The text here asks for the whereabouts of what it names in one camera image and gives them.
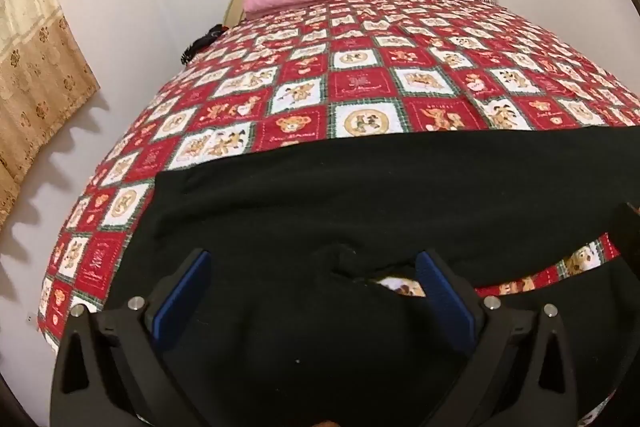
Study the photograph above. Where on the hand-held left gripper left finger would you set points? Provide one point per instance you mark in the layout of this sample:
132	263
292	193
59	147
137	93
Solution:
182	294

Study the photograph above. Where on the black pants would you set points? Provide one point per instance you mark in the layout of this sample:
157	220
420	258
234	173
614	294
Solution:
350	207

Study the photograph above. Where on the red printed bedspread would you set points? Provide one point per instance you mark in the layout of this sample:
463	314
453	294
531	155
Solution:
365	82

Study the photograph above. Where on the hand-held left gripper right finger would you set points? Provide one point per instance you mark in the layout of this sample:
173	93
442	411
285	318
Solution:
446	302

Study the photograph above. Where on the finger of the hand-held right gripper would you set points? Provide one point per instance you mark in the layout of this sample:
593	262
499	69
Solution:
629	232

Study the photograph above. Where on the beige floral curtain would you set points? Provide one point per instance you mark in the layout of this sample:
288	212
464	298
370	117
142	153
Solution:
35	82

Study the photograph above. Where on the black object beside bed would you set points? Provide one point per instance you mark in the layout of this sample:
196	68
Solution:
202	42

